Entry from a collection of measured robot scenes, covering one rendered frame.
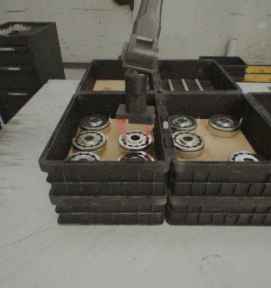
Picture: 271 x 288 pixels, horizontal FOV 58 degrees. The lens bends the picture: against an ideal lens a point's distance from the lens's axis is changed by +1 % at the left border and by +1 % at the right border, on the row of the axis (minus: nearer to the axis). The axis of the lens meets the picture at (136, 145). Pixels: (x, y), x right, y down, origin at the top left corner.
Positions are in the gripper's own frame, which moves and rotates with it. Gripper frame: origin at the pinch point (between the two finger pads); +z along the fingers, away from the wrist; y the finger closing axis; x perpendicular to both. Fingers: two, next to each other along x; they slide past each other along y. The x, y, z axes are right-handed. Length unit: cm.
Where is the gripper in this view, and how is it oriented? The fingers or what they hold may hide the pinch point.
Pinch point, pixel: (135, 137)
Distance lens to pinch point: 72.3
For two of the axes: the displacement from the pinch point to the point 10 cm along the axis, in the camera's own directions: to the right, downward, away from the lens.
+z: -0.1, 8.2, 5.7
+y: -9.9, -0.8, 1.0
